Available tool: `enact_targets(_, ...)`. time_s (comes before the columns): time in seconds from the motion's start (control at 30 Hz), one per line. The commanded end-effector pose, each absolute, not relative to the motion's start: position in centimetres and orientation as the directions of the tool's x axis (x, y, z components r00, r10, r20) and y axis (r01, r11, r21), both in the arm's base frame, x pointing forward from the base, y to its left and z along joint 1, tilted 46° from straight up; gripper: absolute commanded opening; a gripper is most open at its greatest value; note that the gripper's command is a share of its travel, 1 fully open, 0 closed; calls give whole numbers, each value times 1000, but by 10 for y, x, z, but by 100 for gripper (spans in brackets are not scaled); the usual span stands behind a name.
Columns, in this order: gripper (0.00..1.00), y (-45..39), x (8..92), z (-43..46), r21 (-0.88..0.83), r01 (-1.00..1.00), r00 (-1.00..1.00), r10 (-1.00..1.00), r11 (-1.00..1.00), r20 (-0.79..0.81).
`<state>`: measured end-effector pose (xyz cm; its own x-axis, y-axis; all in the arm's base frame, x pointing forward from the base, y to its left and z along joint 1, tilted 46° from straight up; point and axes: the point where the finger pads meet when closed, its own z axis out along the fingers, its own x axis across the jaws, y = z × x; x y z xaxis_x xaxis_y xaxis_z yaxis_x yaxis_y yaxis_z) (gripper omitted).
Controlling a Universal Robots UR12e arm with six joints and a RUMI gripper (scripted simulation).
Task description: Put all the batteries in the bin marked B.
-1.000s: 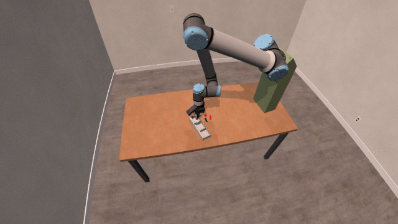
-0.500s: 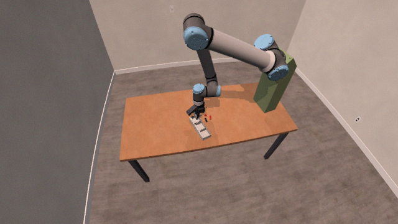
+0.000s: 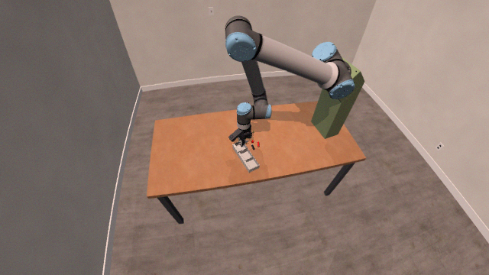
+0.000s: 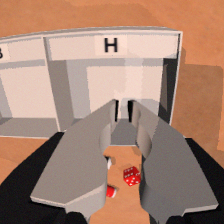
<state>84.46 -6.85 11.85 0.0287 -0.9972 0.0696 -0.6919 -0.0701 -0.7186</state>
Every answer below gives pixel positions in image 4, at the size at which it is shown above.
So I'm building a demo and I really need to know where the white rack of labelled bins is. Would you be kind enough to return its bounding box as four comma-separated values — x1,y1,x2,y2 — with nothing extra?
0,26,183,146

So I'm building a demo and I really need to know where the red battery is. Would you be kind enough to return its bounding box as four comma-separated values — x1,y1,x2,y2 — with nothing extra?
106,185,116,198

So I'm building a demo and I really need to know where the red die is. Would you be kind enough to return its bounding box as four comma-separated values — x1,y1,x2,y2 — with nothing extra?
123,166,140,186

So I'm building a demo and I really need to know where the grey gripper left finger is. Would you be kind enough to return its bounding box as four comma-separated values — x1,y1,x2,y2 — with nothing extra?
0,99,119,224

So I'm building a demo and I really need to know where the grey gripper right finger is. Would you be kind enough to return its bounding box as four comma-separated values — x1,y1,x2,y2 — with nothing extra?
127,100,224,224

